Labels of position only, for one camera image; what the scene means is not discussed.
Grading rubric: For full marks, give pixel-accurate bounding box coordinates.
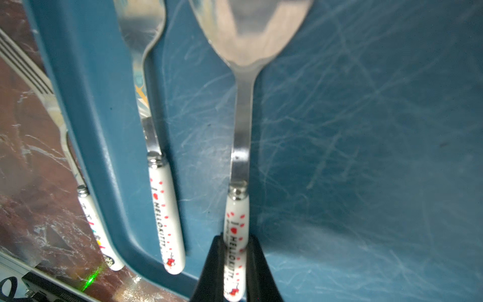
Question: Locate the teal rectangular tray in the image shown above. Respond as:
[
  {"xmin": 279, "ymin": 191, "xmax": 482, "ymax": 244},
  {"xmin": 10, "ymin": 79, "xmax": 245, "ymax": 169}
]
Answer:
[{"xmin": 24, "ymin": 1, "xmax": 482, "ymax": 301}]

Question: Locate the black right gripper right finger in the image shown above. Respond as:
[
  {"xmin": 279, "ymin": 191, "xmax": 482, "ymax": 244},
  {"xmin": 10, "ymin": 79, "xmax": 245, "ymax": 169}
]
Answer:
[{"xmin": 246, "ymin": 234, "xmax": 284, "ymax": 302}]

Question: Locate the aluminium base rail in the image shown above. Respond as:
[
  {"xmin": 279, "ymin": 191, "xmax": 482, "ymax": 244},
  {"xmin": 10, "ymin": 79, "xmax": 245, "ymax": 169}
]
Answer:
[{"xmin": 1, "ymin": 252, "xmax": 96, "ymax": 302}]

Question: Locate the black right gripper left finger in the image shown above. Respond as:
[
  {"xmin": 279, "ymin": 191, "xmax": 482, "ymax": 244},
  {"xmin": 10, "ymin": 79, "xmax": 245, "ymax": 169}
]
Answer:
[{"xmin": 189, "ymin": 235, "xmax": 226, "ymax": 302}]

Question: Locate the Hello Kitty handle spoon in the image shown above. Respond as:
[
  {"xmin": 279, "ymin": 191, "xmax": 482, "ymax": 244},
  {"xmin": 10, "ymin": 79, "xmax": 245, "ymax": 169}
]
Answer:
[{"xmin": 190, "ymin": 1, "xmax": 313, "ymax": 301}]

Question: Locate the colourful letter handle fork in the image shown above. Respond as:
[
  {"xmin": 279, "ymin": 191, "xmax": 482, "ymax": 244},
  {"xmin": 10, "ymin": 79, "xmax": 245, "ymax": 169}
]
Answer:
[{"xmin": 0, "ymin": 28, "xmax": 125, "ymax": 272}]

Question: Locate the Hello Kitty handle fork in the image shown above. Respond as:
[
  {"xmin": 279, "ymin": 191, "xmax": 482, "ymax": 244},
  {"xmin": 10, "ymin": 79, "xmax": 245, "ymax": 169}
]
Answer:
[{"xmin": 114, "ymin": 0, "xmax": 186, "ymax": 275}]

